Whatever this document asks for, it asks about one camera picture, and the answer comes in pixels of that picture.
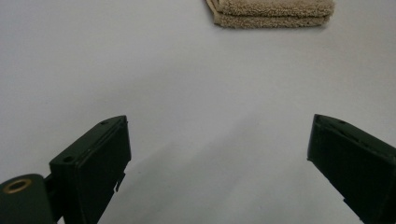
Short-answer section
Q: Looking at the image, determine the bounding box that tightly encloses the white table mat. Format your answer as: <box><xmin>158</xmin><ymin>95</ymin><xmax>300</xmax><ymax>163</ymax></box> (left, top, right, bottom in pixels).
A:
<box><xmin>0</xmin><ymin>0</ymin><xmax>396</xmax><ymax>224</ymax></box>

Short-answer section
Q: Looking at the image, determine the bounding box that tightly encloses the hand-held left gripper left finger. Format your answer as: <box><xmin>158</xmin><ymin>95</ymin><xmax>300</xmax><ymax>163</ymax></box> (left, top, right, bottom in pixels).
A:
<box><xmin>49</xmin><ymin>115</ymin><xmax>133</xmax><ymax>224</ymax></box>

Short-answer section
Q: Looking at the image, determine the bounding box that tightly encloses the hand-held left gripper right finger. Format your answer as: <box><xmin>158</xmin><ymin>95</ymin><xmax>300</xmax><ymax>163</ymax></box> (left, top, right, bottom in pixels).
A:
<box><xmin>306</xmin><ymin>113</ymin><xmax>396</xmax><ymax>224</ymax></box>

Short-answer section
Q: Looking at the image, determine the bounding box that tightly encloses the beige terry towel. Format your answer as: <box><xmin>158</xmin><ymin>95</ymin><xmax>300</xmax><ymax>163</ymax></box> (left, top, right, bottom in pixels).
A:
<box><xmin>205</xmin><ymin>0</ymin><xmax>336</xmax><ymax>30</ymax></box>

